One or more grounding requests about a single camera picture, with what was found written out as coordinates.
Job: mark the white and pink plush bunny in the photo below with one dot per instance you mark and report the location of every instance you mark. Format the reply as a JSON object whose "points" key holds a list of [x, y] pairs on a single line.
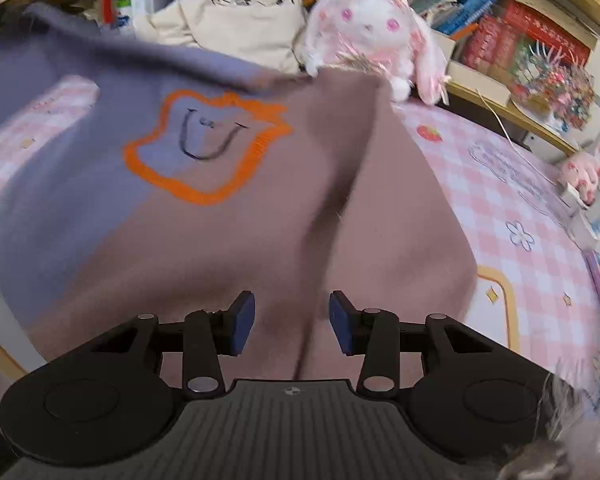
{"points": [[375, 25]]}

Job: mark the wooden bookshelf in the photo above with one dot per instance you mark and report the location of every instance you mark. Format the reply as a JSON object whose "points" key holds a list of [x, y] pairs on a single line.
{"points": [[485, 87]]}

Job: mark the colourful beaded ornament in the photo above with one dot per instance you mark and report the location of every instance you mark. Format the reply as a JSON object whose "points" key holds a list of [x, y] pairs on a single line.
{"points": [[555, 85]]}

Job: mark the cream printed shirt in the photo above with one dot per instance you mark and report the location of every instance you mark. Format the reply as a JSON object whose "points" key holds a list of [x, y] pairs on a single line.
{"points": [[230, 25]]}

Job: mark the white tub with green lid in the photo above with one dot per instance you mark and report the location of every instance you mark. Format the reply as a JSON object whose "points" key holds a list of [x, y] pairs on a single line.
{"points": [[123, 12]]}

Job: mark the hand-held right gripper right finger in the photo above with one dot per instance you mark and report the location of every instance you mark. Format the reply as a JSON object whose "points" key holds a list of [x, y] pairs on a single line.
{"points": [[341, 323]]}

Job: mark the pink checkered bedsheet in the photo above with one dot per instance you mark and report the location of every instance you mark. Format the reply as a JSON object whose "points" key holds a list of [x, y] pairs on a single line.
{"points": [[530, 260]]}

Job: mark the small pink plush toy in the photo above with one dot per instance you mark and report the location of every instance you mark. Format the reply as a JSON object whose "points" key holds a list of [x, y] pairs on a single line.
{"points": [[582, 172]]}

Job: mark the grey fluffy cloth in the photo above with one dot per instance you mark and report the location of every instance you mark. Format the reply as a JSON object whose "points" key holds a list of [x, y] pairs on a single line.
{"points": [[565, 440]]}

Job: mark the stack of red books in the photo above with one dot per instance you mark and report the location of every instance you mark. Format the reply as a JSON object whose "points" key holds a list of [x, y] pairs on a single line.
{"points": [[525, 35]]}

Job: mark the purple and brown sweater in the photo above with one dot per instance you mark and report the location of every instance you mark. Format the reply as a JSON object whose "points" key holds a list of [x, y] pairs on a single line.
{"points": [[180, 240]]}

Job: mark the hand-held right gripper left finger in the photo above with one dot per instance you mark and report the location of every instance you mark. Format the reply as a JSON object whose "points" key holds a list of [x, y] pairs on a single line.
{"points": [[243, 322]]}

